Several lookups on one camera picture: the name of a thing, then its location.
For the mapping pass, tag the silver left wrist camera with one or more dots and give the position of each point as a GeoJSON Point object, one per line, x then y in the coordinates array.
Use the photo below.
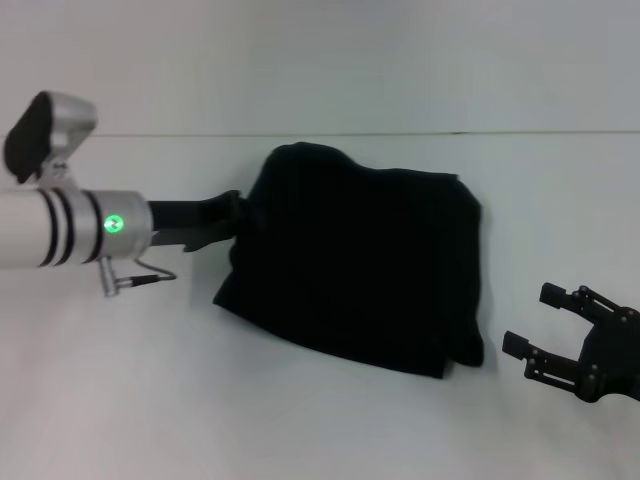
{"type": "Point", "coordinates": [45, 140]}

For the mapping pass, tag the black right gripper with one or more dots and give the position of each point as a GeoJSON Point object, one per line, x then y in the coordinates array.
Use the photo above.
{"type": "Point", "coordinates": [615, 360]}

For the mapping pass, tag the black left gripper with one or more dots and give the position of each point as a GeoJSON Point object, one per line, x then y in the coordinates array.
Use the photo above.
{"type": "Point", "coordinates": [185, 220]}

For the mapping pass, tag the black shirt with FREE print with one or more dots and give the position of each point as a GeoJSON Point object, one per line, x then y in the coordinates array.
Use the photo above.
{"type": "Point", "coordinates": [360, 260]}

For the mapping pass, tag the white and silver left robot arm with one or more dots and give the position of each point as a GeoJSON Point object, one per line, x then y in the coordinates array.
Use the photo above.
{"type": "Point", "coordinates": [65, 227]}

